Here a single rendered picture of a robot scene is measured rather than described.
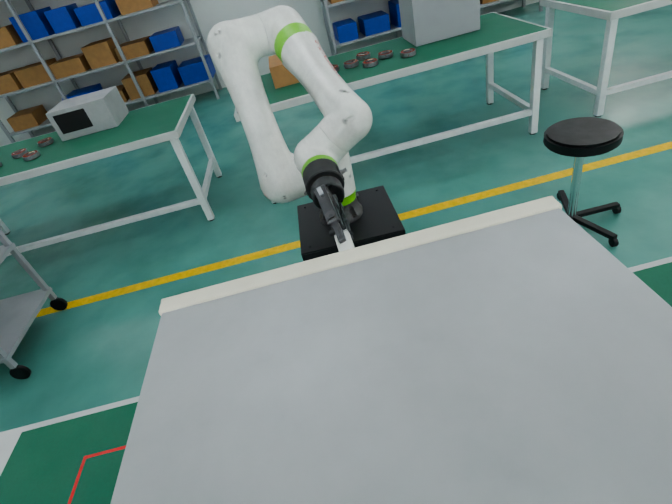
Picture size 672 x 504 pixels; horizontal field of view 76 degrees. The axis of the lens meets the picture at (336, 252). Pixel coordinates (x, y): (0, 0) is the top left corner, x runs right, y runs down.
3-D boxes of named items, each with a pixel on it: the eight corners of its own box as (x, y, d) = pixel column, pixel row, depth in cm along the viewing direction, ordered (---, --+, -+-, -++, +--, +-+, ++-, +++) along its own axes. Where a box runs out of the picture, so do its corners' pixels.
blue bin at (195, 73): (189, 78, 642) (181, 61, 627) (216, 71, 641) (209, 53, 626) (184, 86, 608) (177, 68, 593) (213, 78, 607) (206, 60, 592)
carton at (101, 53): (101, 62, 614) (91, 42, 598) (125, 56, 613) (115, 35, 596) (91, 69, 582) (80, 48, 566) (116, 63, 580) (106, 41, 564)
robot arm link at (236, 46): (266, 208, 137) (199, 37, 125) (312, 191, 141) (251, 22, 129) (272, 210, 125) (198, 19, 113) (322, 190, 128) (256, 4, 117)
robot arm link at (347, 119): (299, 77, 127) (272, 58, 118) (325, 46, 122) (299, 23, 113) (356, 158, 109) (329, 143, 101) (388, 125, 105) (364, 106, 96)
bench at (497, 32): (267, 161, 405) (239, 80, 361) (493, 100, 402) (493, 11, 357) (268, 208, 333) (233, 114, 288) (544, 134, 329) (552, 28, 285)
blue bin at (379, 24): (359, 31, 637) (357, 16, 625) (383, 25, 637) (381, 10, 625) (366, 36, 603) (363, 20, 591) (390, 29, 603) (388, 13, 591)
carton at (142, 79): (137, 92, 643) (128, 73, 626) (160, 86, 642) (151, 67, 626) (131, 100, 611) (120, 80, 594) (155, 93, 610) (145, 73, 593)
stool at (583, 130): (509, 210, 264) (511, 123, 230) (587, 189, 263) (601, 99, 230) (558, 263, 220) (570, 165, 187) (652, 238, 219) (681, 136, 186)
